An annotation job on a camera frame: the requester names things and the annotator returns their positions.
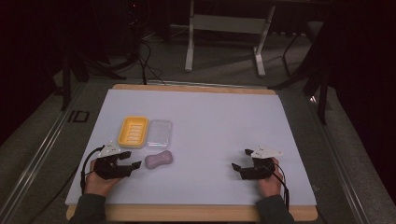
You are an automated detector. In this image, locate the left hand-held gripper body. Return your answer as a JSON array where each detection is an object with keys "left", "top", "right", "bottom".
[{"left": 92, "top": 140, "right": 134, "bottom": 181}]

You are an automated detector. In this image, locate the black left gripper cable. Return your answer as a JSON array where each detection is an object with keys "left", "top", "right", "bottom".
[{"left": 79, "top": 144, "right": 106, "bottom": 196}]

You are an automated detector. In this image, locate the white table mat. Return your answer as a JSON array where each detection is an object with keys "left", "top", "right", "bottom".
[{"left": 64, "top": 88, "right": 318, "bottom": 206}]

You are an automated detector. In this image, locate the clear plastic lid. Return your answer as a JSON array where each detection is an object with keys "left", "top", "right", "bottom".
[{"left": 146, "top": 119, "right": 174, "bottom": 149}]

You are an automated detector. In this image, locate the person's right hand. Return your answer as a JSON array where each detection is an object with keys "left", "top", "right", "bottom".
[{"left": 256, "top": 157, "right": 284, "bottom": 199}]

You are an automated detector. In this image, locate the black tripod stand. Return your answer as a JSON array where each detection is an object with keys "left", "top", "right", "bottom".
[{"left": 268, "top": 18, "right": 332, "bottom": 126}]

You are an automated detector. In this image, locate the yellow soap dish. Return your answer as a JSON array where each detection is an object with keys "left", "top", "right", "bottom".
[{"left": 117, "top": 115, "right": 149, "bottom": 149}]

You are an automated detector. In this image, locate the metal floor rail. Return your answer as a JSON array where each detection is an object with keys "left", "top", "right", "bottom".
[
  {"left": 0, "top": 81, "right": 90, "bottom": 224},
  {"left": 306, "top": 92, "right": 372, "bottom": 224}
]

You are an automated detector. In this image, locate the white work mat board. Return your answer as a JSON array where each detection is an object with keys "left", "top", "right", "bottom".
[{"left": 65, "top": 83, "right": 319, "bottom": 223}]

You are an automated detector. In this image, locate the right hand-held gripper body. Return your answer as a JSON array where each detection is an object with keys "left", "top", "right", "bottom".
[{"left": 238, "top": 145, "right": 284, "bottom": 181}]

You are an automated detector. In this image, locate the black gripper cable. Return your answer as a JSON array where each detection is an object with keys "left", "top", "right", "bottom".
[
  {"left": 262, "top": 162, "right": 291, "bottom": 213},
  {"left": 79, "top": 144, "right": 106, "bottom": 196}
]

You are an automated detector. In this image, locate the purple soap bar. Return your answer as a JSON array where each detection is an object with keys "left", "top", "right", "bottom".
[{"left": 144, "top": 149, "right": 175, "bottom": 170}]

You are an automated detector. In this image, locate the black floor cable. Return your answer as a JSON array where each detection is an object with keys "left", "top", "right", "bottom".
[{"left": 135, "top": 38, "right": 168, "bottom": 86}]

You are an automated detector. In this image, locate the person's left hand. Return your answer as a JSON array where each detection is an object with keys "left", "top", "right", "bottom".
[{"left": 84, "top": 158, "right": 123, "bottom": 198}]

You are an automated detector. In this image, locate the white desk frame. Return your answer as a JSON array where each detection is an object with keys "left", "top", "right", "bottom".
[{"left": 184, "top": 0, "right": 277, "bottom": 78}]

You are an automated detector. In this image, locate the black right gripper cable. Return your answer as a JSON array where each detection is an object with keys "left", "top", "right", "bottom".
[{"left": 262, "top": 162, "right": 291, "bottom": 213}]

